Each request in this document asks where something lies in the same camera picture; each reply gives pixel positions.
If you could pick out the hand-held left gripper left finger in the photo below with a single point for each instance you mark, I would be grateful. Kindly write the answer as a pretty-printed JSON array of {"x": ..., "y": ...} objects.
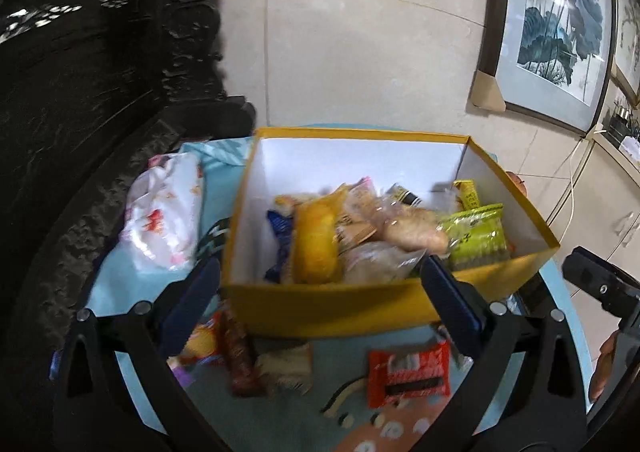
[{"x": 190, "y": 302}]

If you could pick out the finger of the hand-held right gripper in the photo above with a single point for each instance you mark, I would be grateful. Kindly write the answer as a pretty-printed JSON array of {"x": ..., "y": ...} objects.
[{"x": 600, "y": 282}]

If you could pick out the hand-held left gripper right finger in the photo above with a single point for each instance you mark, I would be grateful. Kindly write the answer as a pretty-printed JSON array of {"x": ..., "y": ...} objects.
[{"x": 450, "y": 302}]

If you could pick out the green snack packet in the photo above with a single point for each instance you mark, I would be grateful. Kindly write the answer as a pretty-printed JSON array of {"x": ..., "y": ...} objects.
[{"x": 475, "y": 237}]

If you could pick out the clear brown bun packet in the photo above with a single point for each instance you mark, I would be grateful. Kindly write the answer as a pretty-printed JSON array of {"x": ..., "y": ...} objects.
[{"x": 380, "y": 262}]

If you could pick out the golden bread roll packet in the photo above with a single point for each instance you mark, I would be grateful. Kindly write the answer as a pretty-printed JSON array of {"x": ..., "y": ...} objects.
[{"x": 410, "y": 229}]

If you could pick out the yellow cardboard box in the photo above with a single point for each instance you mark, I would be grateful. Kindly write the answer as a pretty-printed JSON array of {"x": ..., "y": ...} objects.
[{"x": 325, "y": 307}]

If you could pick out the yellow cake packet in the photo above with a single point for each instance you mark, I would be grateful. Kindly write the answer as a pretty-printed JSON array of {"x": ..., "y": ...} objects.
[{"x": 317, "y": 237}]

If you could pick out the person's right hand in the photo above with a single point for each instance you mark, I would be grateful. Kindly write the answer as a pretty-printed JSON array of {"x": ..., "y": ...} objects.
[{"x": 604, "y": 367}]

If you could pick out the orange snack packet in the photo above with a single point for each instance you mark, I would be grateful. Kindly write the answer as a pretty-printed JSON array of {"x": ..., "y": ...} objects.
[{"x": 202, "y": 342}]

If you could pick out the white cabinet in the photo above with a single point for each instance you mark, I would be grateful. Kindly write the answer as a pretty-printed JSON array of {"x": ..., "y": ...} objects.
[{"x": 600, "y": 212}]

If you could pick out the purple snack packet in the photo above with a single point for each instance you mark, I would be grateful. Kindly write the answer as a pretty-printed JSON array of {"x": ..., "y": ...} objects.
[{"x": 182, "y": 374}]

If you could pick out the brown red snack bar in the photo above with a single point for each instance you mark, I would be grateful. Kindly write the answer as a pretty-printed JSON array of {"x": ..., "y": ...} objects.
[{"x": 242, "y": 357}]

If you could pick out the red snack packet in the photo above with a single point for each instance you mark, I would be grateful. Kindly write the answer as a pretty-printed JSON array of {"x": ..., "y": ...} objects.
[{"x": 407, "y": 372}]

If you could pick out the white floral tissue pack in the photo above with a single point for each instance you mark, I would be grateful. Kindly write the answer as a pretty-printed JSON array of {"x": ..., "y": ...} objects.
[{"x": 160, "y": 212}]

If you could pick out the yellow striped snack packet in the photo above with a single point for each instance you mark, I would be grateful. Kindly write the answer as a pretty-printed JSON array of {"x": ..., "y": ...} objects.
[{"x": 466, "y": 194}]

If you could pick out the blue snack packet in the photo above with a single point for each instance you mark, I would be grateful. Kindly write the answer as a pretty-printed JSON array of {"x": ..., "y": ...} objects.
[{"x": 280, "y": 237}]

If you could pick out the black gold snack packet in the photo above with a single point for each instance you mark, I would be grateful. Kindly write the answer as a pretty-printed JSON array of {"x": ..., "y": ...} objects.
[{"x": 405, "y": 194}]

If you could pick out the clear cake slice packet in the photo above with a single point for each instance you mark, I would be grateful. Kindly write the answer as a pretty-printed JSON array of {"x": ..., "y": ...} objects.
[{"x": 285, "y": 369}]

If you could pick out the beige biscuit packet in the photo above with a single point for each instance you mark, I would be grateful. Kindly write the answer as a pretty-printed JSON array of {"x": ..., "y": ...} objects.
[{"x": 357, "y": 217}]

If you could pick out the dark countertop clutter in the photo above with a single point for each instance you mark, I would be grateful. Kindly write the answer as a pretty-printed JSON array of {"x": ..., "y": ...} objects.
[{"x": 622, "y": 119}]

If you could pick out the cardboard corner protector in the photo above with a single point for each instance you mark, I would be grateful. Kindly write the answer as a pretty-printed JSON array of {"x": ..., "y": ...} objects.
[{"x": 487, "y": 92}]

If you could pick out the dark carved wooden furniture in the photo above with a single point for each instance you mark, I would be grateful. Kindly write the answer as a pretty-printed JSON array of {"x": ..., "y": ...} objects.
[{"x": 75, "y": 82}]

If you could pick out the framed bird painting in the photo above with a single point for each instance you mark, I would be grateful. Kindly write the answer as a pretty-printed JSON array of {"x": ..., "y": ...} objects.
[{"x": 629, "y": 32}]

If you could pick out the framed lotus painting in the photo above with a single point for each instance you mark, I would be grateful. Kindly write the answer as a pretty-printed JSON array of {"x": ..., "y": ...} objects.
[{"x": 555, "y": 17}]

